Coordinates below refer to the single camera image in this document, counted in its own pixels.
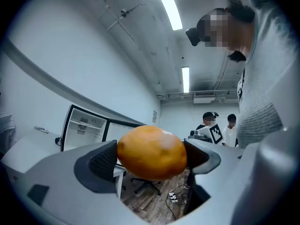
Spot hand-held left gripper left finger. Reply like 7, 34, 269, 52
13, 139, 150, 225

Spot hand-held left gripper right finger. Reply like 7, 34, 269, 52
168, 137, 245, 225

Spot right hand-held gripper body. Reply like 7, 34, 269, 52
189, 123, 224, 145

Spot small white refrigerator black frame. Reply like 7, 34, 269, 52
60, 104, 147, 152

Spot orange fruit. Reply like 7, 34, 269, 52
116, 125, 188, 180

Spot white ceiling air conditioner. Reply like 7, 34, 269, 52
193, 91, 216, 104

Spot short ceiling light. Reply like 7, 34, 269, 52
181, 66, 190, 94

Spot grey striped fabric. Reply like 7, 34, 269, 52
0, 111, 16, 155

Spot person's grey striped shirt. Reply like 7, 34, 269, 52
235, 0, 300, 149

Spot black office chair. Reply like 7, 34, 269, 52
130, 176, 163, 196

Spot person's head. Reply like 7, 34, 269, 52
196, 7, 255, 56

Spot long ceiling light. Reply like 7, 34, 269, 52
152, 0, 183, 31

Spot black floor cables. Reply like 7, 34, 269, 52
165, 177, 189, 220

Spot grey wall trunking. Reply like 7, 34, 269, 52
0, 38, 147, 127

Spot black head-worn camera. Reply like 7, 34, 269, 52
185, 26, 203, 47

